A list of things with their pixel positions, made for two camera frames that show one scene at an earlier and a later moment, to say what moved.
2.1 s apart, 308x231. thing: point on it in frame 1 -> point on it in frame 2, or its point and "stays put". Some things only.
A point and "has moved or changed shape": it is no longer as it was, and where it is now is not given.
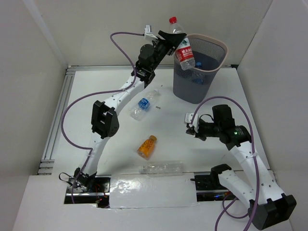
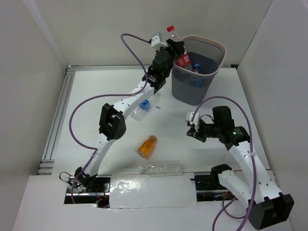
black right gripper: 198,134 stays put
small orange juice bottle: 146,149 stays put
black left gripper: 166,44 -> 175,47
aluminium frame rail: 47,164 stays put
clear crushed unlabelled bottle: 162,169 stays put
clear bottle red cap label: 184,54 has moved or changed shape
